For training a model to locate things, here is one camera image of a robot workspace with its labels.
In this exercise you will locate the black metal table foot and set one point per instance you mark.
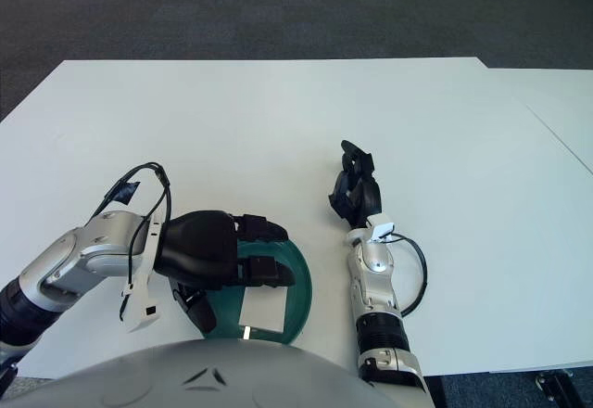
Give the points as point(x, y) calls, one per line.
point(558, 387)

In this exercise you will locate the grey robot torso shell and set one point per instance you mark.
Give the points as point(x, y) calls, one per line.
point(185, 380)

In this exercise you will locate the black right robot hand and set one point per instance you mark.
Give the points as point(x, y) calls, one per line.
point(368, 197)

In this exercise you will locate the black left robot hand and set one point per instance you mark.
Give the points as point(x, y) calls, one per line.
point(199, 246)

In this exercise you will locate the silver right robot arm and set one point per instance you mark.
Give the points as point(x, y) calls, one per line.
point(377, 264)

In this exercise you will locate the teal green round plate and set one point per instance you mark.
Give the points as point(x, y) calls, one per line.
point(300, 287)

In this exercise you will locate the white charger block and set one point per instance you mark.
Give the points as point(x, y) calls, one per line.
point(263, 308)

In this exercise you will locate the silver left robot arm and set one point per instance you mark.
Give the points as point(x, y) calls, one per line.
point(92, 246)

